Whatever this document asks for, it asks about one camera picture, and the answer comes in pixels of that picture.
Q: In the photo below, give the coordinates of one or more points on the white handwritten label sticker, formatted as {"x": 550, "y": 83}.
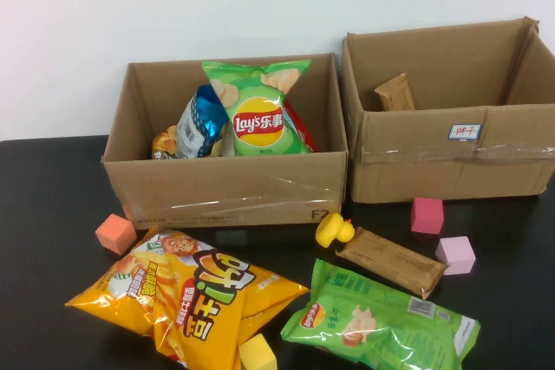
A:
{"x": 465, "y": 131}

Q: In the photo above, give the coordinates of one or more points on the brown biscuit packet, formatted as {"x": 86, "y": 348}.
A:
{"x": 390, "y": 261}
{"x": 396, "y": 95}

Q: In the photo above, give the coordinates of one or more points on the red snack bag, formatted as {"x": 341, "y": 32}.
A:
{"x": 303, "y": 131}

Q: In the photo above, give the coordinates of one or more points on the large yellow fries snack bag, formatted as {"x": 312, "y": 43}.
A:
{"x": 195, "y": 300}

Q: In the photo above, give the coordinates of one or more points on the green Lay's chips bag, big logo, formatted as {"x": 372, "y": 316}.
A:
{"x": 260, "y": 127}

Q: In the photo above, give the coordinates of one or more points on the cardboard box with white label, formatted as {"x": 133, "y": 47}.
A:
{"x": 433, "y": 170}

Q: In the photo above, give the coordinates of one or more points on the yellow foam cube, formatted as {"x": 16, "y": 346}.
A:
{"x": 258, "y": 355}

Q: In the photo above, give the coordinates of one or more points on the small orange snack bag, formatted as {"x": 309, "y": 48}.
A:
{"x": 165, "y": 144}

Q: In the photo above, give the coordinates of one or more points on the yellow rubber duck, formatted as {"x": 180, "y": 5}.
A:
{"x": 329, "y": 231}

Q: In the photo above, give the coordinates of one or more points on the orange foam cube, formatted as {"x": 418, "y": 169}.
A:
{"x": 115, "y": 233}

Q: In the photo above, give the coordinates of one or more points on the light pink foam cube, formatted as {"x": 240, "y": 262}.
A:
{"x": 455, "y": 255}

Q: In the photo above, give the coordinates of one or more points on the red foam cube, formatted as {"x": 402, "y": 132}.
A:
{"x": 427, "y": 216}

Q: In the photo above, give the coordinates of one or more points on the blue and white snack bag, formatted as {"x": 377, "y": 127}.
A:
{"x": 195, "y": 131}

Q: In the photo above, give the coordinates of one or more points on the cardboard box with F2 print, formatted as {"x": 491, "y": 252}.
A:
{"x": 217, "y": 192}

